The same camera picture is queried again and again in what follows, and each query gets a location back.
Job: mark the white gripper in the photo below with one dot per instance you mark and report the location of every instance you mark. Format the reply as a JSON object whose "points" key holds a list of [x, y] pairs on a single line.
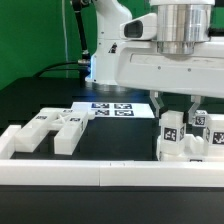
{"points": [[171, 52]]}

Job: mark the white chair seat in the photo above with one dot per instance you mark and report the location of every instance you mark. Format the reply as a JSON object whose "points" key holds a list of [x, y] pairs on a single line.
{"points": [[190, 149]]}

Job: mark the small tagged cube right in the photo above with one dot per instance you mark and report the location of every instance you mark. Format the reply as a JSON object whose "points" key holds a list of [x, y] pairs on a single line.
{"points": [[200, 118]]}

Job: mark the white tag base sheet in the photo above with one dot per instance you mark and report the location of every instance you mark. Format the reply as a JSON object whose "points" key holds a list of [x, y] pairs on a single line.
{"points": [[115, 110]]}

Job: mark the white chair back frame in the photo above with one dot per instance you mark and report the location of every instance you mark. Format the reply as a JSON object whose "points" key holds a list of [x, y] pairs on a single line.
{"points": [[69, 125]]}

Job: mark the white left fence wall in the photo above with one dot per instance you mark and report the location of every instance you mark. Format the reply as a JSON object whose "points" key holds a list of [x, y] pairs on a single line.
{"points": [[7, 146]]}

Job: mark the white fence wall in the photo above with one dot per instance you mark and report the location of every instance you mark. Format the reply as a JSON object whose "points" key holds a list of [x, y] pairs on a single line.
{"points": [[7, 146], [111, 173]]}

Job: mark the white front fence wall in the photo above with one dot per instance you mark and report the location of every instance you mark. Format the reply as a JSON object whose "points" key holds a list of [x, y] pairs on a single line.
{"points": [[111, 173]]}

